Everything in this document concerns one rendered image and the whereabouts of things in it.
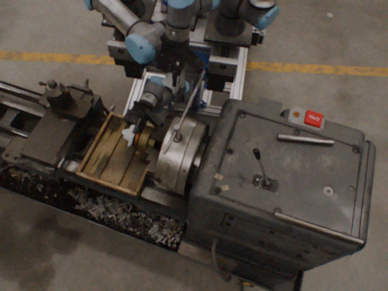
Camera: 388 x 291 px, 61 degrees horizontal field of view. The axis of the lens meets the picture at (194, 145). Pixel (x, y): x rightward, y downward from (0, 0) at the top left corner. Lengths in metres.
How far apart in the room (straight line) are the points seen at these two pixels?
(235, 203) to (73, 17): 2.88
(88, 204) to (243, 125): 1.00
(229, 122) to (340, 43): 2.48
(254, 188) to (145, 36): 0.66
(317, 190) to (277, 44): 2.32
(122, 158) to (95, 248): 0.97
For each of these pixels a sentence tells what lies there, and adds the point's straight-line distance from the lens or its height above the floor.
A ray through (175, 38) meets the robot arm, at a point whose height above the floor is 1.55.
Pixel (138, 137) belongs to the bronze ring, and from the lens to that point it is 1.37.
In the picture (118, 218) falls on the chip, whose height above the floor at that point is 0.59.
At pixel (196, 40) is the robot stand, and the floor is 1.07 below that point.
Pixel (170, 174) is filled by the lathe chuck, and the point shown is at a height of 1.16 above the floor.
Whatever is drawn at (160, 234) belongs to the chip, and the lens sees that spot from 1.78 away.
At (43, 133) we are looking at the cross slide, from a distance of 1.66.
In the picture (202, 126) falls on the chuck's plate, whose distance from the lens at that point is 1.26.
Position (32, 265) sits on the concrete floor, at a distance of 2.52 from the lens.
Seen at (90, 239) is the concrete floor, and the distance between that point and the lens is 2.43.
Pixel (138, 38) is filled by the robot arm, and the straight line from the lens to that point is 1.25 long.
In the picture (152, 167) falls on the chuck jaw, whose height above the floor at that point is 1.12.
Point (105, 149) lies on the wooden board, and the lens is 1.63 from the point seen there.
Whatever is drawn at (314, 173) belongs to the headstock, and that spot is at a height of 1.26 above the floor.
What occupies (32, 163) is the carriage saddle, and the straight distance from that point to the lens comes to 1.65.
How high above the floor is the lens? 2.30
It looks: 62 degrees down
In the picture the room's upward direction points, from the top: 4 degrees clockwise
